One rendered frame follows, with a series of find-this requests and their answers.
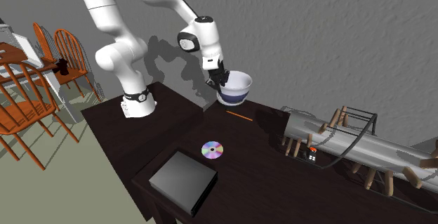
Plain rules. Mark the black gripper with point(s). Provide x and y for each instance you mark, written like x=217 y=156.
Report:
x=217 y=71

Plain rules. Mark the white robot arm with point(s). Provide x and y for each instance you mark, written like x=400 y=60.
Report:
x=113 y=18

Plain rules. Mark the white bowl with blue band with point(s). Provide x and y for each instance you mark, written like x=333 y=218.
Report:
x=238 y=88

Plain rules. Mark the orange pencil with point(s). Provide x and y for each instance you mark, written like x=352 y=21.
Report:
x=239 y=115

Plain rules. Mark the iridescent compact disc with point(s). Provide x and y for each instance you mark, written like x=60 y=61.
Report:
x=216 y=147

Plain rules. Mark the flat dark grey box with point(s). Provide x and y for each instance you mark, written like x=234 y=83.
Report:
x=181 y=178

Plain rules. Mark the dark brown wooden table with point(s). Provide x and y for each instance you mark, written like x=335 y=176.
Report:
x=267 y=178

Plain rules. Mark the small black device with buttons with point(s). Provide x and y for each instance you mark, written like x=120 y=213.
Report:
x=311 y=155

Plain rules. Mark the orange wooden chair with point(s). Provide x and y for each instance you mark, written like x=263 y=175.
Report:
x=43 y=43
x=70 y=71
x=24 y=108

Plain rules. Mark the silver cylinder rack with wooden pegs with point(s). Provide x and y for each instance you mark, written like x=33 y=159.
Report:
x=369 y=146

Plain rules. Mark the white-legged dining table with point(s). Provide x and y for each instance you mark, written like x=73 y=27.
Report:
x=15 y=53

